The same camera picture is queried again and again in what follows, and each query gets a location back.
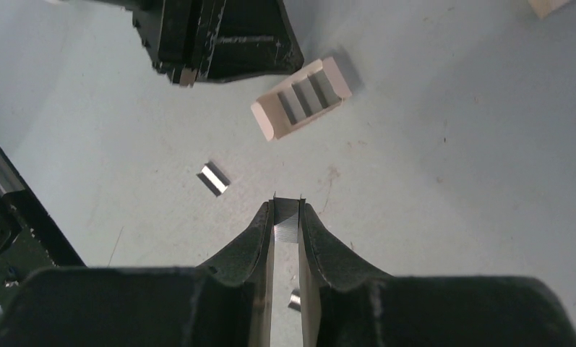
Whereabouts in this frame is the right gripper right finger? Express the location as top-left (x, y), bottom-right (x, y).
top-left (298, 201), bottom-right (576, 346)

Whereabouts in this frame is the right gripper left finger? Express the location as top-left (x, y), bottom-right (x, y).
top-left (0, 201), bottom-right (274, 346)

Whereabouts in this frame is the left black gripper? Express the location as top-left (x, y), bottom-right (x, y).
top-left (102, 0), bottom-right (304, 84)

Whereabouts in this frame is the staple strip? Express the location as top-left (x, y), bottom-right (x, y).
top-left (288, 288), bottom-right (301, 312)
top-left (197, 161), bottom-right (230, 197)
top-left (273, 196), bottom-right (301, 244)

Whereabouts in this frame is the white staple box barcode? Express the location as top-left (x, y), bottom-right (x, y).
top-left (251, 56), bottom-right (352, 142)

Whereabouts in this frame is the small white staple box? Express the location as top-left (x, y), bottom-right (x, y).
top-left (528, 0), bottom-right (571, 19)

